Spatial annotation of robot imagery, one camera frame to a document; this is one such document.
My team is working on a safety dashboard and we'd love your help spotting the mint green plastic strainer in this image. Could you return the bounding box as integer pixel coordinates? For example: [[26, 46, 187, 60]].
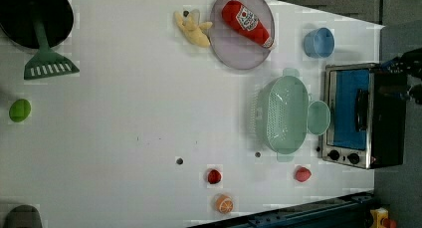
[[249, 68, 310, 162]]

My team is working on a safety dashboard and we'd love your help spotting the grey round plate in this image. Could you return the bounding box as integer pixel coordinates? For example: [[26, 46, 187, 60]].
[[208, 0, 276, 70]]

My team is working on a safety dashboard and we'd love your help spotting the red toy tomato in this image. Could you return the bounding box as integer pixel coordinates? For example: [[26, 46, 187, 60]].
[[207, 169, 222, 184]]

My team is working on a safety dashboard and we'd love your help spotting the yellow plush toy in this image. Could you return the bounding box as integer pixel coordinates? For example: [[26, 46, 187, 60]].
[[174, 9, 213, 48]]

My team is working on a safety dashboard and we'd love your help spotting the red plush ketchup bottle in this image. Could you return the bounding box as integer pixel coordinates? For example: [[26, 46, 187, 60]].
[[221, 0, 274, 50]]

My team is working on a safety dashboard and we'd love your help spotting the toy orange slice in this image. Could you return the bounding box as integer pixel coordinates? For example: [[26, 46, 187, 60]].
[[215, 194, 234, 214]]

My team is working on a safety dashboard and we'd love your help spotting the mint green mug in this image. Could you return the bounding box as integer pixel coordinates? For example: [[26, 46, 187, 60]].
[[307, 101, 330, 135]]

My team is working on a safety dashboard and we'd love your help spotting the red toy strawberry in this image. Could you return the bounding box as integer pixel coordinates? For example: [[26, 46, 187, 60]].
[[295, 167, 312, 182]]

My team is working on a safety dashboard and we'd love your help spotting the blue cup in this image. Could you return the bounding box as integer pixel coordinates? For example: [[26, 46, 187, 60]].
[[304, 28, 334, 58]]

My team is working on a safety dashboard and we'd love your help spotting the silver black toaster oven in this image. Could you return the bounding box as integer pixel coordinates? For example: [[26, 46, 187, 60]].
[[321, 63, 407, 169]]

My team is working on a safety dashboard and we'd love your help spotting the green slotted spatula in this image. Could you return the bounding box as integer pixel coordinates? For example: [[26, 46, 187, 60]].
[[24, 19, 80, 81]]

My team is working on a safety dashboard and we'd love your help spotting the green toy lime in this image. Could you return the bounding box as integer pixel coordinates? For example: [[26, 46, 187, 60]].
[[9, 99, 32, 122]]

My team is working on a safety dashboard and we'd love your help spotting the yellow red emergency button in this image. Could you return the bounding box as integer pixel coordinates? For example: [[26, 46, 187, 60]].
[[370, 208, 397, 228]]

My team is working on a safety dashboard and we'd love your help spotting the black round pan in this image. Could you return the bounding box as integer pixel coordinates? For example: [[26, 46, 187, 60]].
[[0, 0, 74, 49]]

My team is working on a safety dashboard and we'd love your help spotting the grey object at corner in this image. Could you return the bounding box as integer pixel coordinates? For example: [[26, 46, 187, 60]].
[[3, 205, 43, 228]]

